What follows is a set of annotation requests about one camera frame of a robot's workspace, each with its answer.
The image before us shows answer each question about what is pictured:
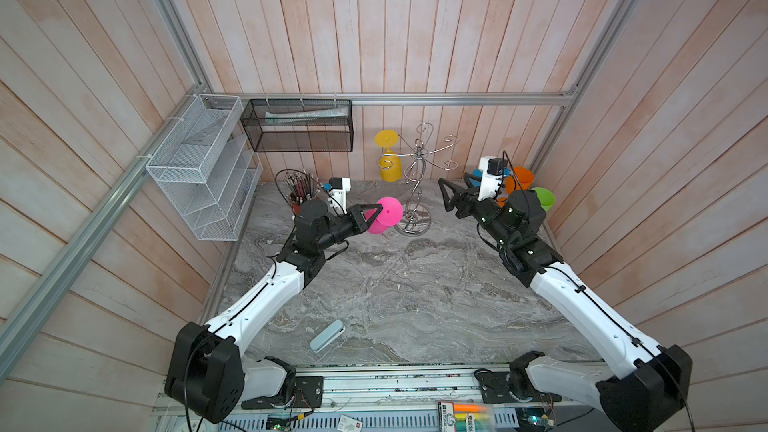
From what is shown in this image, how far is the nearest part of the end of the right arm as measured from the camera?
2.02 feet

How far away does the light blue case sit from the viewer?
2.61 feet

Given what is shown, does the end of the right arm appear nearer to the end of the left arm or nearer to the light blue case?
the end of the left arm

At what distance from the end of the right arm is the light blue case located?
0.46 m

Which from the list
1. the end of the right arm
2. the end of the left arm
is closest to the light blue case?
the end of the left arm
